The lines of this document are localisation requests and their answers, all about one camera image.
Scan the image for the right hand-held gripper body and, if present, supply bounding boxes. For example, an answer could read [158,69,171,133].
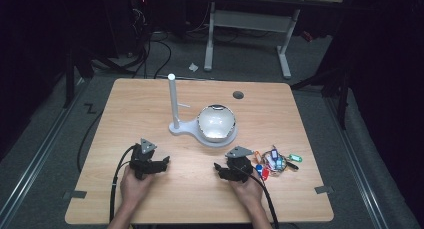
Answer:
[224,145,255,184]

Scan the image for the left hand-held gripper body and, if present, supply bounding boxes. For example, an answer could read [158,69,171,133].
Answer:
[129,138,158,181]

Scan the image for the person's right hand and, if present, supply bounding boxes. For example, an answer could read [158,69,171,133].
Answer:
[229,177,265,211]

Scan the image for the person's left hand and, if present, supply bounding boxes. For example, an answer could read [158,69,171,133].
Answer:
[119,164,156,208]

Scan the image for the bunch of colourful key tags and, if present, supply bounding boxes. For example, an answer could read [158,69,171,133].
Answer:
[252,144,304,182]

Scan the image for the shiny metal bowl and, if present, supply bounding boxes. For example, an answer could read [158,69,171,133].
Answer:
[196,103,237,144]

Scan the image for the grey tape piece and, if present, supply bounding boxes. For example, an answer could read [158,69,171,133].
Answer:
[314,185,335,195]
[62,190,88,201]

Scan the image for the black metal stand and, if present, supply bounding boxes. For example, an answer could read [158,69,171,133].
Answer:
[61,42,98,110]
[290,45,355,130]

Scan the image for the black computer tower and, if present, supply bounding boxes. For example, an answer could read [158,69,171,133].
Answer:
[105,0,153,58]

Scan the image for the white-legged wooden desk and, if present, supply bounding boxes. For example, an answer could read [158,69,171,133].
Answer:
[186,0,345,80]

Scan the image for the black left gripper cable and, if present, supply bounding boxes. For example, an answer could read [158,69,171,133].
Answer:
[108,144,138,224]

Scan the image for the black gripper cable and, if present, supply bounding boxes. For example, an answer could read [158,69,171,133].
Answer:
[233,164,281,229]
[108,144,138,224]

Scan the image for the white stand with hook post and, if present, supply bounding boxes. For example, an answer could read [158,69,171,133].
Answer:
[167,73,240,148]

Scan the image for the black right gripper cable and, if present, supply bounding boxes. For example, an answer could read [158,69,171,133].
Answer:
[233,164,281,229]

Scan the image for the black floor cable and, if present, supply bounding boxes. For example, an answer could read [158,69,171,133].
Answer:
[76,109,105,174]

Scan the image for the metal floor rail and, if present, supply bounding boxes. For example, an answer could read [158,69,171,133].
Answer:
[324,97,390,229]
[0,76,91,227]

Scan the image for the bundle of black cables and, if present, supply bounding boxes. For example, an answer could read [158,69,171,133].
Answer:
[114,7,173,80]

